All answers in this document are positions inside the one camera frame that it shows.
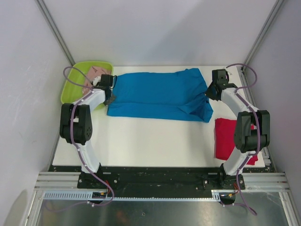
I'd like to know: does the green plastic basin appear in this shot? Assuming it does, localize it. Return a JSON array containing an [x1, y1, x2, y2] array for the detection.
[[60, 61, 113, 104]]

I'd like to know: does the aluminium frame rail front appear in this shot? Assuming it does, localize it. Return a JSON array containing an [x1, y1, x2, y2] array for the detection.
[[34, 172, 290, 191]]

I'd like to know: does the right aluminium corner post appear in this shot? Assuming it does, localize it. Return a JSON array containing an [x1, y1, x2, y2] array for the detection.
[[244, 0, 287, 65]]

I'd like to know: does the grey slotted cable duct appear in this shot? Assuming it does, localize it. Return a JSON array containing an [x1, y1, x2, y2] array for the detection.
[[44, 190, 220, 202]]

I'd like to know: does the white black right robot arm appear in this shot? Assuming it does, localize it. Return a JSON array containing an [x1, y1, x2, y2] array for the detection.
[[205, 69, 270, 189]]

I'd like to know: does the left aluminium corner post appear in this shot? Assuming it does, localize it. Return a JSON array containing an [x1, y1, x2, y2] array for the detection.
[[35, 0, 75, 66]]

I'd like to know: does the aluminium corner post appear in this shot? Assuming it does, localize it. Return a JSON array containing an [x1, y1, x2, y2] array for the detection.
[[244, 0, 287, 65], [35, 0, 75, 66]]

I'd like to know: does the pink t shirt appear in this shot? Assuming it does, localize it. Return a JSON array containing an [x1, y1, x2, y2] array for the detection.
[[82, 66, 112, 95]]

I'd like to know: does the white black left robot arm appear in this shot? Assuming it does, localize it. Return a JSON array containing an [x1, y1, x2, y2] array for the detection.
[[60, 74, 117, 188]]

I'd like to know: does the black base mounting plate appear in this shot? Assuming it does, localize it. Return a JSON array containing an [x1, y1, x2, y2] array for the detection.
[[78, 166, 246, 190]]

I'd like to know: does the folded red t shirt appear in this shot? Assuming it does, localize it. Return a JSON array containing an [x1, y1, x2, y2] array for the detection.
[[214, 117, 259, 166]]

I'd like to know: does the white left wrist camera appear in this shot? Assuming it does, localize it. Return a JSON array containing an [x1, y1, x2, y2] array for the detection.
[[91, 76, 101, 86]]

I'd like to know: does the blue t shirt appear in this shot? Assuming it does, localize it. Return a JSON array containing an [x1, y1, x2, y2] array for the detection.
[[107, 68, 213, 123]]

